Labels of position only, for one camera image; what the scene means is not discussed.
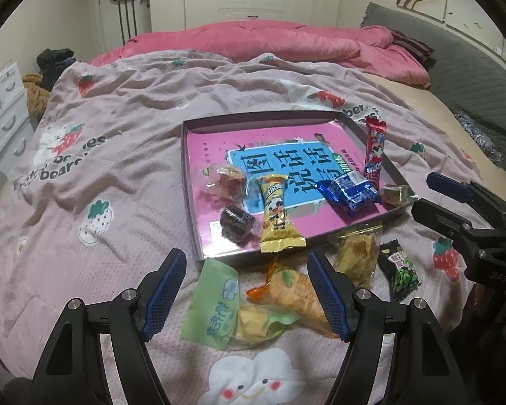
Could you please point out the dark brown snack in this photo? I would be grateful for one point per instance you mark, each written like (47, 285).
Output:
(235, 221)

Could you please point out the person's dark trousers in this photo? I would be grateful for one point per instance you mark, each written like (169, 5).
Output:
(489, 346)

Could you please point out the clear wrapped brown candy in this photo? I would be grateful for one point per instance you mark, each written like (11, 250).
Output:
(227, 179)

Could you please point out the small green candy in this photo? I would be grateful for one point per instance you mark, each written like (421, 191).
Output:
(394, 194)

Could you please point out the black green snack packet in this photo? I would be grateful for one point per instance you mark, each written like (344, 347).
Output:
(400, 270)

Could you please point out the blue patterned cloth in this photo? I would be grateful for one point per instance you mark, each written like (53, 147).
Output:
(476, 135)

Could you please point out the pink quilt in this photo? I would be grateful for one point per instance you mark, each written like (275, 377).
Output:
(257, 38)

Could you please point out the long yellow snack packet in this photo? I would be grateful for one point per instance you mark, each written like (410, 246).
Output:
(276, 215)

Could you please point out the white drawer chest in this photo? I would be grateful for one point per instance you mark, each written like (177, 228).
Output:
(4, 105)

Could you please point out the light green snack packet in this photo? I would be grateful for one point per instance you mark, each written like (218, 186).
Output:
(211, 303)

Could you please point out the red snack packet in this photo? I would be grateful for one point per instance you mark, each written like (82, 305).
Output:
(375, 147)

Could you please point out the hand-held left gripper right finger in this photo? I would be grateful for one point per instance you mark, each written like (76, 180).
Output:
(327, 293)

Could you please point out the shallow pink printed tray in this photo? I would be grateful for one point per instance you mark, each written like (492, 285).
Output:
(202, 147)

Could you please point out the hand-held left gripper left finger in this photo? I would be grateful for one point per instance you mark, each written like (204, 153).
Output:
(164, 291)

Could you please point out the brown plush toy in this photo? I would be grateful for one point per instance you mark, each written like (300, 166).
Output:
(33, 97)

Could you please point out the orange cone snack packet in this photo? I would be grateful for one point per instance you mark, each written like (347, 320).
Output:
(291, 289)

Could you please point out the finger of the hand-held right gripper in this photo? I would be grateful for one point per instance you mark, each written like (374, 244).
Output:
(438, 215)
(447, 183)

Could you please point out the dark striped pillow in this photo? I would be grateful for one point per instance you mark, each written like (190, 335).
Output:
(413, 46)

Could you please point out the coat rack with clothes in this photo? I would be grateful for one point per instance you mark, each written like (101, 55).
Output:
(126, 4)

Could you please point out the clear bag of chips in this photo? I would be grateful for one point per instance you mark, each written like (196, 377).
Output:
(356, 253)

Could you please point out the yellow green wrapped snack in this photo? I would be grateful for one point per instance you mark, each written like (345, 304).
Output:
(257, 322)

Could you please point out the beige bed sheet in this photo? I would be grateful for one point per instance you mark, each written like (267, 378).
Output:
(426, 101)

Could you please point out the dark clothes pile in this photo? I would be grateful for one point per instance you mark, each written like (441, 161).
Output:
(55, 61)

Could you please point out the grey quilted headboard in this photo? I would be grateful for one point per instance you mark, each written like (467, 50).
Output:
(468, 71)

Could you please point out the pink strawberry printed blanket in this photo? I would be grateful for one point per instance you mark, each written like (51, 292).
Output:
(130, 135)

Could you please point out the blue snack packet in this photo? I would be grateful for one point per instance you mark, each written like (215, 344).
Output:
(348, 192)

